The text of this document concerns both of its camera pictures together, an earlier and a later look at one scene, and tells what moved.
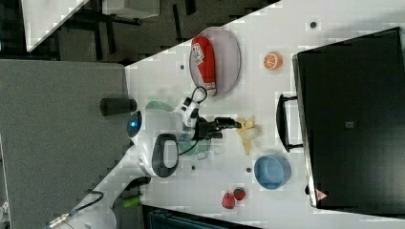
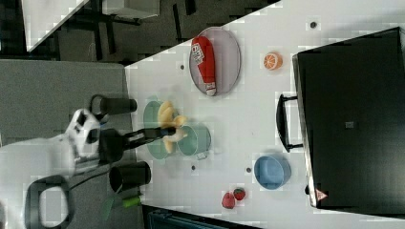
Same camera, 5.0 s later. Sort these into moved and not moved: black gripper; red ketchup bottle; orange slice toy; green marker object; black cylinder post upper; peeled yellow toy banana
Moved: peeled yellow toy banana; black gripper
Not moved: orange slice toy; black cylinder post upper; red ketchup bottle; green marker object
